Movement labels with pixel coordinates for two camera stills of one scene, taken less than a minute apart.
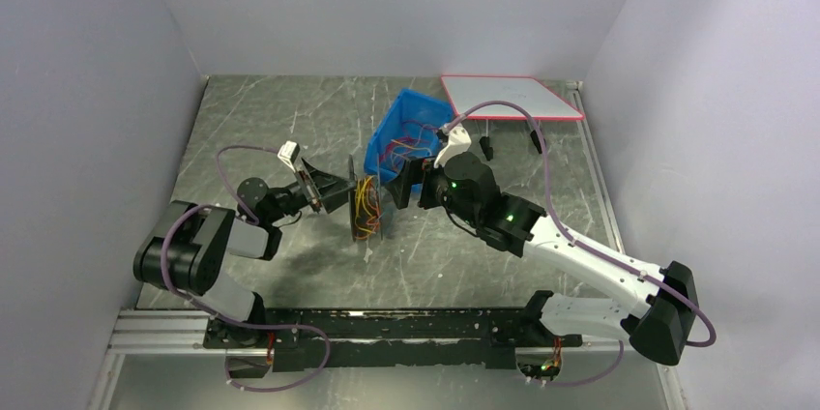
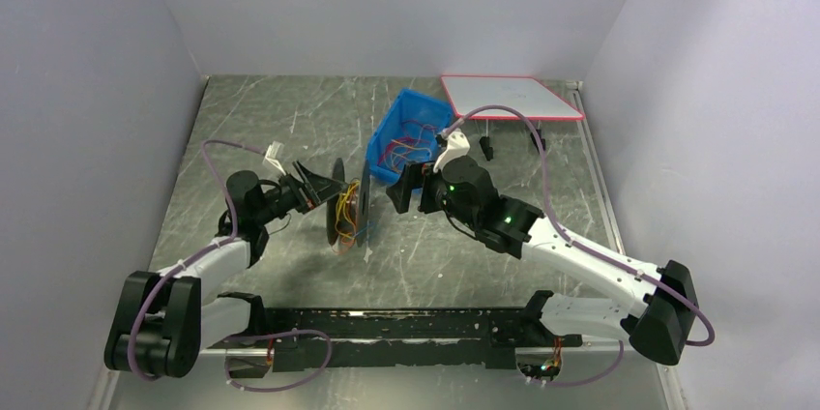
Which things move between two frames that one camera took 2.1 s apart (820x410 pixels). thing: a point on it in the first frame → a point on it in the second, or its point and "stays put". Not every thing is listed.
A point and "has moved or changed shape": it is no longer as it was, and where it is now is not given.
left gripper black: (308, 188) stays put
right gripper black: (421, 182) stays put
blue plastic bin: (407, 130) stays put
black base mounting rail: (429, 337) stays put
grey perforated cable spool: (366, 208) → (347, 213)
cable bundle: (367, 214) has moved or changed shape
